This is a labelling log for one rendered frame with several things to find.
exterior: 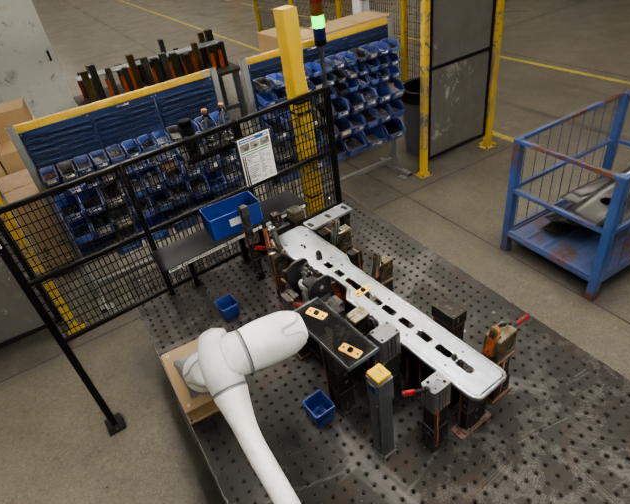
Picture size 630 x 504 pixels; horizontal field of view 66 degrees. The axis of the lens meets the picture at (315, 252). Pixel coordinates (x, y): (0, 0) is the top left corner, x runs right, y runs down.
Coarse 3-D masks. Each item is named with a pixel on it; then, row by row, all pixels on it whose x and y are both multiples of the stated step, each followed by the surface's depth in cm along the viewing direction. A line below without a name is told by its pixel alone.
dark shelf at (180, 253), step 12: (288, 192) 294; (264, 204) 286; (276, 204) 284; (288, 204) 282; (300, 204) 280; (264, 216) 275; (204, 228) 273; (180, 240) 266; (192, 240) 265; (204, 240) 263; (228, 240) 261; (156, 252) 260; (168, 252) 258; (180, 252) 257; (192, 252) 256; (204, 252) 255; (168, 264) 250; (180, 264) 249
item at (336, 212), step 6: (342, 204) 280; (330, 210) 277; (336, 210) 276; (342, 210) 275; (348, 210) 274; (318, 216) 273; (324, 216) 272; (336, 216) 271; (306, 222) 270; (312, 222) 269; (318, 222) 268; (324, 222) 267; (330, 222) 269; (312, 228) 264; (318, 228) 265
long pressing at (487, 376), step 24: (288, 240) 258; (312, 240) 255; (312, 264) 239; (336, 264) 236; (384, 288) 218; (384, 312) 206; (408, 312) 204; (408, 336) 193; (432, 336) 192; (432, 360) 182; (456, 360) 181; (480, 360) 179; (456, 384) 172; (480, 384) 171
